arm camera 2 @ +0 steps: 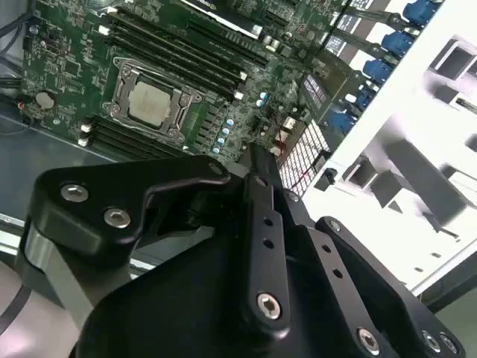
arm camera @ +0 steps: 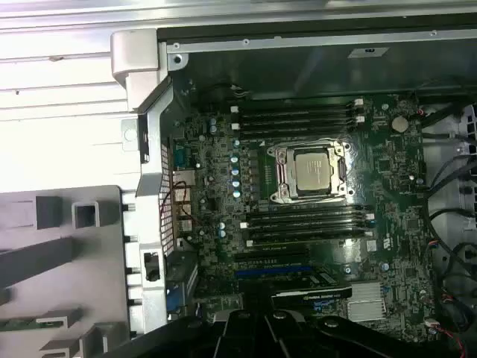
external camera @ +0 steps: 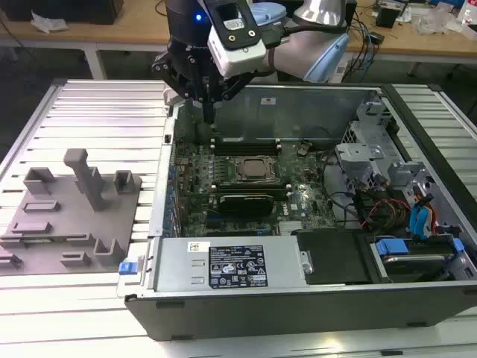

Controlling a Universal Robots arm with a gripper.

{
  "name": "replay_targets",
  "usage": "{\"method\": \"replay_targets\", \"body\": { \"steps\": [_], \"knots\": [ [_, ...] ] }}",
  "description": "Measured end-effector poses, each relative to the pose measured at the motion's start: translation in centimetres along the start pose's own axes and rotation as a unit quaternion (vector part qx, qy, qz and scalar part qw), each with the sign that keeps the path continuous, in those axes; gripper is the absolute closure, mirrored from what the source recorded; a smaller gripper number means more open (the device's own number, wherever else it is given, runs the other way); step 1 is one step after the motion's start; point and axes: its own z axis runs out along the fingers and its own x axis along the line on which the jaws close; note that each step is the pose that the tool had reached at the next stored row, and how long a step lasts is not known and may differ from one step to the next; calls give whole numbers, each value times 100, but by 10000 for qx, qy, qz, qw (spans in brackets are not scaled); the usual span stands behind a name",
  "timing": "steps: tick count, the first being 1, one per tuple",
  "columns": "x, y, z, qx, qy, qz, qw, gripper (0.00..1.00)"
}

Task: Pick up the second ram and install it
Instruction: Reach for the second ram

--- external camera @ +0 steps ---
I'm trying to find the CPU socket metal frame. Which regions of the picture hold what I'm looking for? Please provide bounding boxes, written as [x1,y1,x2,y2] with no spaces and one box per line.
[233,154,281,183]

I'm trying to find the white crumpled plastic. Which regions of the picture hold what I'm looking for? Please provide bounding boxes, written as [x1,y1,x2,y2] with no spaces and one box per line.
[30,10,71,35]

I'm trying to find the black wire bundle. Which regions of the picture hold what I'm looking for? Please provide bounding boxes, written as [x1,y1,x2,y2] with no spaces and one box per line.
[322,154,376,229]

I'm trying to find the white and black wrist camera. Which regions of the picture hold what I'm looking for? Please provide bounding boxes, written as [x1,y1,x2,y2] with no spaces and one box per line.
[206,0,268,78]

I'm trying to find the black plastic shroud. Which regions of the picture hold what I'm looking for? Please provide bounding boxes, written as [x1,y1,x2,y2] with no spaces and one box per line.
[292,229,373,286]

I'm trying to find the grey parts rack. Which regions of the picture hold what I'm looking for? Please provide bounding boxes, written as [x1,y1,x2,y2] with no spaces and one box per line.
[0,148,145,277]

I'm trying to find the wide black box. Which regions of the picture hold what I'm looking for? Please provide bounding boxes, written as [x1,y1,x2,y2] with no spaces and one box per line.
[0,0,126,26]

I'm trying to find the red and white box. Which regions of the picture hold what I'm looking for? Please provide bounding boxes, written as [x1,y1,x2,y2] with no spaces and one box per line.
[461,0,477,40]

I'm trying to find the hard disk in blue carrier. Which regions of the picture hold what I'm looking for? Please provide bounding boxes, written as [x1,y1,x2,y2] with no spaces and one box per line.
[372,238,465,284]

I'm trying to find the black graphics card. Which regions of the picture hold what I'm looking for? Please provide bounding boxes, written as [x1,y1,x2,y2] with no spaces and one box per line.
[218,193,275,217]

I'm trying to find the installed RAM stick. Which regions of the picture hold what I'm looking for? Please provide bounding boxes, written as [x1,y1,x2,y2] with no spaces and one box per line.
[215,136,280,145]

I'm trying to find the grey metal drive cage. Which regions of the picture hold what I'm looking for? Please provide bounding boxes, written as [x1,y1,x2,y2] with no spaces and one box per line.
[333,98,435,198]

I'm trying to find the green RAM stick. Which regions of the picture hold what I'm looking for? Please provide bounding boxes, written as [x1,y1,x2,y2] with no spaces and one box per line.
[21,238,72,246]

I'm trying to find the black camera cable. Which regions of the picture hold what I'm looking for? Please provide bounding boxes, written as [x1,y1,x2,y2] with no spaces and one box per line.
[262,22,350,49]

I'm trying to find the red and yellow wires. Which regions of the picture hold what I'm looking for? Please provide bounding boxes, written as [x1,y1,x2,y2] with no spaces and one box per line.
[367,199,411,228]

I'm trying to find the black open PC case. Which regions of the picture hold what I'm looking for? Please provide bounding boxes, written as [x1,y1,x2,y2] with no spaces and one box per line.
[115,80,477,342]

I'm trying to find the clear plastic bags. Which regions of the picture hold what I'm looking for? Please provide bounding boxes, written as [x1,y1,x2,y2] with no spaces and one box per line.
[411,5,467,37]

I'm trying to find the small black box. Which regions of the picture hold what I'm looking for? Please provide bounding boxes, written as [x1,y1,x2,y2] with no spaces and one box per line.
[375,2,402,28]

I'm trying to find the green motherboard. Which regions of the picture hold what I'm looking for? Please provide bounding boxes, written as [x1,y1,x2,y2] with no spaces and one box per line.
[167,137,338,238]

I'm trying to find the tall black box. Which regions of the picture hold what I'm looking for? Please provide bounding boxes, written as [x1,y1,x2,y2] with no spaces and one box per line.
[344,0,358,28]

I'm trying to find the wooden desk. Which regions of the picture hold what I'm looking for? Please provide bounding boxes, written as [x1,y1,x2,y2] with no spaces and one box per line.
[0,0,477,57]

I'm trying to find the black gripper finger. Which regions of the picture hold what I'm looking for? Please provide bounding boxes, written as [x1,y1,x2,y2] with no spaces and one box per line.
[209,72,255,124]
[151,53,212,124]

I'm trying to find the silver power supply with label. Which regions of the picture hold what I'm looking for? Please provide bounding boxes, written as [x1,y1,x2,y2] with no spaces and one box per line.
[154,236,314,292]

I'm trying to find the blue flat wire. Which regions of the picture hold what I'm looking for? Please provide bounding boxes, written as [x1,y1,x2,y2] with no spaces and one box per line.
[408,203,435,239]

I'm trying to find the silver CPU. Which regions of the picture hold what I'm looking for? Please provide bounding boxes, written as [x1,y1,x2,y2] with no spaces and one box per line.
[244,158,268,176]

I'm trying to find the black RAM slot bank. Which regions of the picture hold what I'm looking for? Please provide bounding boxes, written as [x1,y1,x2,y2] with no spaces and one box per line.
[210,136,282,157]
[211,180,292,198]

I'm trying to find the silver chipset heatsink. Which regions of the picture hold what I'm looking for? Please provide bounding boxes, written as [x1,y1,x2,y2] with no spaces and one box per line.
[278,220,306,235]

